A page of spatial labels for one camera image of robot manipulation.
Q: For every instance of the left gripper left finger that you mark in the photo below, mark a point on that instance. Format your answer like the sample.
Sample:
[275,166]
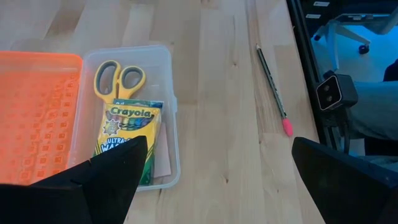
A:
[77,193]

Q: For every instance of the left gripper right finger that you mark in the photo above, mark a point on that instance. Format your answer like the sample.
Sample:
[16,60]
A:
[351,189]

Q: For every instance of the yellow green crayon box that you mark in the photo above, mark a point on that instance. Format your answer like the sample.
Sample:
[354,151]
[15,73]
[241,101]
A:
[130,121]

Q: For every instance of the yellow grey scissors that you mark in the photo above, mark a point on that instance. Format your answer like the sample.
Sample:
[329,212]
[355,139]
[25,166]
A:
[115,90]

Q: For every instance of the black pencil pink eraser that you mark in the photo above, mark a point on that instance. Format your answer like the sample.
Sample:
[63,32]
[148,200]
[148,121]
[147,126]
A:
[273,90]

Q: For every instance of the person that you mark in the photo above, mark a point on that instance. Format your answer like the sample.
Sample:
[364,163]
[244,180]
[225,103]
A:
[376,109]

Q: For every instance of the orange perforated box lid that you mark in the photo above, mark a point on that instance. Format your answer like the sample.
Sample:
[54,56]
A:
[37,118]

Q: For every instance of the clear plastic pencil box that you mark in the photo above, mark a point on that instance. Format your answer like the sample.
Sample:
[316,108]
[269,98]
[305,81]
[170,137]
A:
[161,77]

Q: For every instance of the white office chair base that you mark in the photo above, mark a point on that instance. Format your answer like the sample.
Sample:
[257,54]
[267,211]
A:
[334,34]

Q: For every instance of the black table-level camera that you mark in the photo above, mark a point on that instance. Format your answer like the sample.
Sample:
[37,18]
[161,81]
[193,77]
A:
[337,91]

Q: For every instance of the black aluminium table frame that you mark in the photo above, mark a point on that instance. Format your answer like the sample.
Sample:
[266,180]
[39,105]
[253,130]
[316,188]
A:
[303,46]

